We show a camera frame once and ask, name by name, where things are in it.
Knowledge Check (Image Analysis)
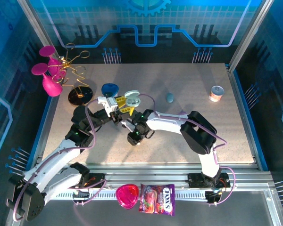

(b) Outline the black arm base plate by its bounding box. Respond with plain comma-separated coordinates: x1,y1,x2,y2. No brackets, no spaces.
188,173,231,189
62,173,105,189

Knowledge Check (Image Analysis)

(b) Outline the small pink tin can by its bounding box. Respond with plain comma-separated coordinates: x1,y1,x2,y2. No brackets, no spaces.
209,85,225,102

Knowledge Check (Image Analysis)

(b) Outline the blue heart-shaped cup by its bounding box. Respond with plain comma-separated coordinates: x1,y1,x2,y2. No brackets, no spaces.
101,83,120,97

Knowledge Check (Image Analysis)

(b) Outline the aluminium frame beam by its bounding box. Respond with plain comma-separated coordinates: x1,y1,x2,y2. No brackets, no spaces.
18,162,274,192

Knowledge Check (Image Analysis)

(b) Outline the aluminium side frame rail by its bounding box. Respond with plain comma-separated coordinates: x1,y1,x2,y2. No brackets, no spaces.
226,63,262,170

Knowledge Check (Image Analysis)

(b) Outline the purple candy bag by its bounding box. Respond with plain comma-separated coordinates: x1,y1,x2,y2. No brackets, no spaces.
138,183,175,217

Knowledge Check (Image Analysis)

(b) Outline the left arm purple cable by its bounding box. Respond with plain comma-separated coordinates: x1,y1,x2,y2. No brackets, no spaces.
13,98,108,222

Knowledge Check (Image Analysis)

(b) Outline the pale green earbud case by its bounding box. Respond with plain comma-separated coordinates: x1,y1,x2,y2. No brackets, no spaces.
124,90,142,107

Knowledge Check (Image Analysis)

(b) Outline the gold wire glass rack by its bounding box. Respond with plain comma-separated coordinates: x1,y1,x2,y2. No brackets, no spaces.
50,43,95,106

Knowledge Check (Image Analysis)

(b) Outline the black wiring connector block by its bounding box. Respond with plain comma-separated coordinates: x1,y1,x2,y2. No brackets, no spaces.
72,189,90,207
205,190,221,205

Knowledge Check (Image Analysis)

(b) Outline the pink heart-shaped plastic bowl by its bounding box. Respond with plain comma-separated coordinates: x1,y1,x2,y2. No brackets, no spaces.
115,184,140,210

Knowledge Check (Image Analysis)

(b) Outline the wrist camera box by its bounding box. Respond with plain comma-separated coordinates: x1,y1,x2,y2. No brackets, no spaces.
97,95,119,114
121,119,134,132

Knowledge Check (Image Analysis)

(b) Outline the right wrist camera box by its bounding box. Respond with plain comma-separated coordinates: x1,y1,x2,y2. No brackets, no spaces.
121,119,134,132

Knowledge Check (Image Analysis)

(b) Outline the magenta wine glass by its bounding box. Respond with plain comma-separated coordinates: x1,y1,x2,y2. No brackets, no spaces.
39,46,67,78
31,63,63,97

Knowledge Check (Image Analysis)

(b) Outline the aluminium frame post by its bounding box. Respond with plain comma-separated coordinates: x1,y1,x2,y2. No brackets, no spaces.
227,0,275,69
17,0,62,65

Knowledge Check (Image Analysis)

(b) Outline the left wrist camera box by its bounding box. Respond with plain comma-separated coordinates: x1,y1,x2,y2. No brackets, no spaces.
97,95,119,114

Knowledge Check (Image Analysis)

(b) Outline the white slotted cable duct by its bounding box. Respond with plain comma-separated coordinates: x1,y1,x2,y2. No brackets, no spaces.
27,191,212,200

